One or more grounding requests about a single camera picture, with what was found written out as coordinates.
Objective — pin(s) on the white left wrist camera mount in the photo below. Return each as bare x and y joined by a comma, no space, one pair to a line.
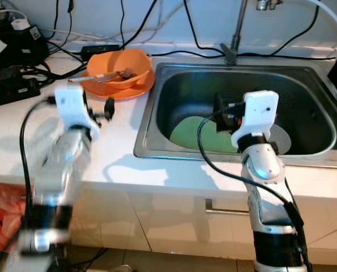
75,107

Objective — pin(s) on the black power strip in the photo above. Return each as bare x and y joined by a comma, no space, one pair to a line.
12,88

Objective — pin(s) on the red plastic bag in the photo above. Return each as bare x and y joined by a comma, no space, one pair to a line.
4,215

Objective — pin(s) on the metal wall valve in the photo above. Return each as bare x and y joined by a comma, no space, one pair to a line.
267,4

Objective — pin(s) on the grey plate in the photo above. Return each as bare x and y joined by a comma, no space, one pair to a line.
282,139

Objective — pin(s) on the black charger with labels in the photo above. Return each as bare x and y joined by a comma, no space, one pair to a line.
18,39

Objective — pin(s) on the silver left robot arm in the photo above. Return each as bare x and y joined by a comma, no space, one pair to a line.
58,170

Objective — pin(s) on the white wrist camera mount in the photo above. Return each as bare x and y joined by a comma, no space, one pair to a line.
75,107
259,113

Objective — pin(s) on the metal faucet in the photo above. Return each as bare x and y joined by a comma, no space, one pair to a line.
230,52

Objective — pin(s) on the orange plastic plate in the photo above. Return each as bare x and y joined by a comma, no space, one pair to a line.
128,93

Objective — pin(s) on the spoon in bowl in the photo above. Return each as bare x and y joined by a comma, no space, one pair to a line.
92,77

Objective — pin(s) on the green plate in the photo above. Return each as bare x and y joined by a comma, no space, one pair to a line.
191,133

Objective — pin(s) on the orange plastic bowl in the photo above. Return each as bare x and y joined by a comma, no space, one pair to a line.
137,62

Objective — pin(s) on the stainless steel sink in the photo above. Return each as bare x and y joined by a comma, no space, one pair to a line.
304,90

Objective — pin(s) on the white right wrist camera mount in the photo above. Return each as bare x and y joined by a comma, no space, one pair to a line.
259,113

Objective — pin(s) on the small black power adapter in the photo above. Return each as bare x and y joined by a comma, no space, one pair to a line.
99,51

